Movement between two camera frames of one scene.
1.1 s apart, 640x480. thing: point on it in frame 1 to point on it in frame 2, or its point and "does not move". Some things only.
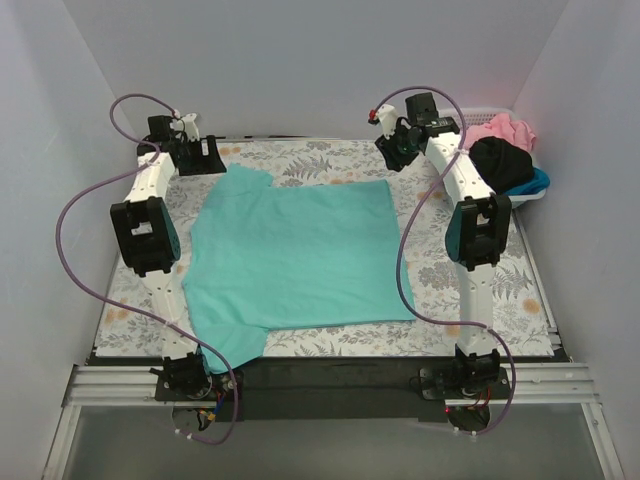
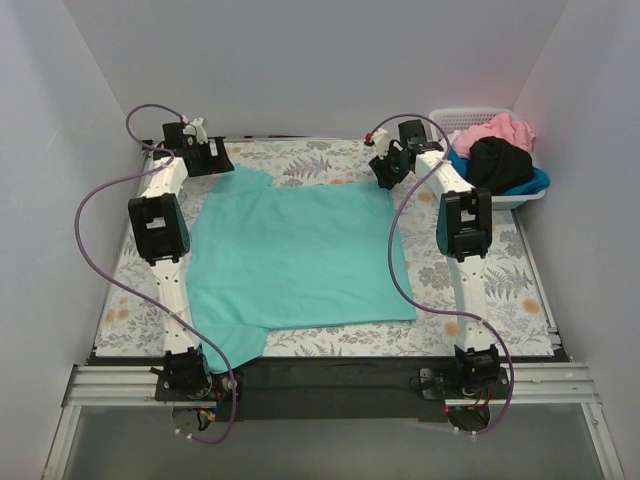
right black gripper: x=395 y=151 to x=388 y=167
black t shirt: x=504 y=165 does not move
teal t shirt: x=267 y=256 does not move
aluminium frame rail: x=564 y=386 does not move
